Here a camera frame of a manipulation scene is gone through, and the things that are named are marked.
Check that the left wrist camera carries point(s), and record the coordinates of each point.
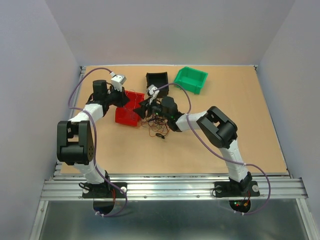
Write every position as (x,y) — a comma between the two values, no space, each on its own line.
(117,81)

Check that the black plastic bin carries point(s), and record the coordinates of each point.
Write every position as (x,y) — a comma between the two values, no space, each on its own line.
(158,80)

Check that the aluminium rail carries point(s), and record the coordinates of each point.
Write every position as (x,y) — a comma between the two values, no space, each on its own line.
(43,204)
(157,187)

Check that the red plastic bin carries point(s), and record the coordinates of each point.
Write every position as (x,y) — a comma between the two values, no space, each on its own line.
(125,115)

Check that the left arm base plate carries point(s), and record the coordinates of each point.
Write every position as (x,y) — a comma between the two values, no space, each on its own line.
(102,190)

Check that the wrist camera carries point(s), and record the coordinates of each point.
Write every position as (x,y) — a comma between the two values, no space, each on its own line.
(117,81)
(152,92)

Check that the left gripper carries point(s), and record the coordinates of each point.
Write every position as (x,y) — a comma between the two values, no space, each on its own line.
(123,99)

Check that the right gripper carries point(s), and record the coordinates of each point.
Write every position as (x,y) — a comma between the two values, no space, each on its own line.
(145,106)

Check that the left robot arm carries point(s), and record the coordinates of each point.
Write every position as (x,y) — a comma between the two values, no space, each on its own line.
(76,138)

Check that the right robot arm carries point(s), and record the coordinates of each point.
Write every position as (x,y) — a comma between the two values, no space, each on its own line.
(220,130)

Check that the aluminium left side rail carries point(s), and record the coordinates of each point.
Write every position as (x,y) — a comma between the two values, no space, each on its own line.
(43,204)

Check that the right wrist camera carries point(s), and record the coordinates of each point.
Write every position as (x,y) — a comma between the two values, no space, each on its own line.
(152,92)

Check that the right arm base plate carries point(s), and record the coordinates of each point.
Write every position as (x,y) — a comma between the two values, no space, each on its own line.
(227,189)

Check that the aluminium front rail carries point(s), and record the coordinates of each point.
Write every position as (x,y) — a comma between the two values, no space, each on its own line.
(157,187)

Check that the green plastic bin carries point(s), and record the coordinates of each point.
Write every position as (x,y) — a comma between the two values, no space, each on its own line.
(191,79)

